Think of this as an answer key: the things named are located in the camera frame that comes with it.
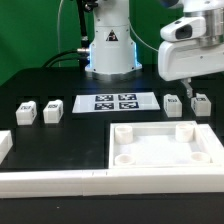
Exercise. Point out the white square tabletop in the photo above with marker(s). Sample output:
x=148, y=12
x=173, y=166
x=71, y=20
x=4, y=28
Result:
x=157, y=145

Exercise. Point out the white right fence wall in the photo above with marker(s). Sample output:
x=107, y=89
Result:
x=210, y=142

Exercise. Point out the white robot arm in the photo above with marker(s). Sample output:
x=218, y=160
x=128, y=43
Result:
x=113, y=54

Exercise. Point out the black camera pole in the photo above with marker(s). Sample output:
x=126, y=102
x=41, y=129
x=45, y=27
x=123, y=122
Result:
x=84, y=6

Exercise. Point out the white fence wall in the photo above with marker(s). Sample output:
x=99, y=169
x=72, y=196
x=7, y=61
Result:
x=210, y=142
x=111, y=182

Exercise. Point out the white left fence block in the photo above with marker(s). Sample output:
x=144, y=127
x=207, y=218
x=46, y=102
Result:
x=5, y=143

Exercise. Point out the white marker sheet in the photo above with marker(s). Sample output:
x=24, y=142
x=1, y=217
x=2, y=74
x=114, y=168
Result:
x=115, y=102

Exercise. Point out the white front fence wall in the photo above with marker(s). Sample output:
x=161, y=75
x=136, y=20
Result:
x=111, y=182

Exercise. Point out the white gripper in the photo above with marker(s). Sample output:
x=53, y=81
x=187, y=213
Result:
x=192, y=46

